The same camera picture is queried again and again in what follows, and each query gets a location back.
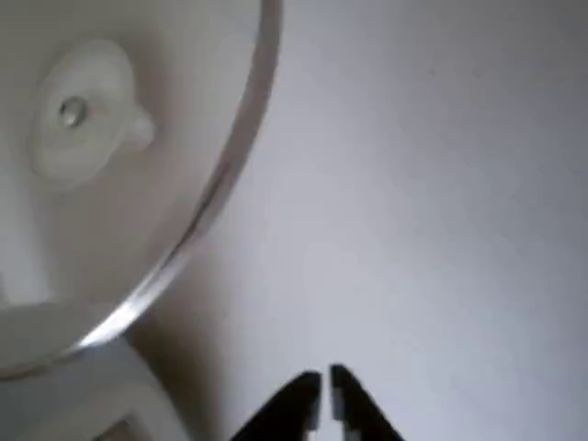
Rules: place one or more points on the glass lid with steel rim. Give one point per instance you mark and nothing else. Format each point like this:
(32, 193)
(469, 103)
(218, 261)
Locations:
(78, 138)

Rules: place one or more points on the white rice cooker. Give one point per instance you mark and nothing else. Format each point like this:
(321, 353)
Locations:
(92, 395)

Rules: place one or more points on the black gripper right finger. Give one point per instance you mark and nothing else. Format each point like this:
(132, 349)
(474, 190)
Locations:
(358, 413)

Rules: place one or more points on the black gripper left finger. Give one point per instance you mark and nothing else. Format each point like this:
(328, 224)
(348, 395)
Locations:
(289, 413)

